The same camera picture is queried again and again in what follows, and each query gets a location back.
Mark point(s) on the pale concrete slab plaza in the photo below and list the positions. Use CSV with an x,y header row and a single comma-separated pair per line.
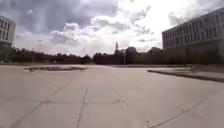
x,y
100,93

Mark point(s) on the pole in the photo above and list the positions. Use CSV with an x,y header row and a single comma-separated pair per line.
x,y
124,57

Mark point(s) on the distant tower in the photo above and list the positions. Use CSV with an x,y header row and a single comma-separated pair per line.
x,y
116,46

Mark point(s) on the pale long building with windows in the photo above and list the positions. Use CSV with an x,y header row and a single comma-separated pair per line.
x,y
5,30

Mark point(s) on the row of dark trees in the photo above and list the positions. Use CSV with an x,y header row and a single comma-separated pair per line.
x,y
66,58

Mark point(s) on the grey multi-storey building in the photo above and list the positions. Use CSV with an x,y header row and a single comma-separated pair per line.
x,y
196,33

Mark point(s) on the raised concrete kerb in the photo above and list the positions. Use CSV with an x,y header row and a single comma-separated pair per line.
x,y
193,74

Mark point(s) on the low planting bed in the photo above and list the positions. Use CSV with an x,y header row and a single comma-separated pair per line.
x,y
53,68

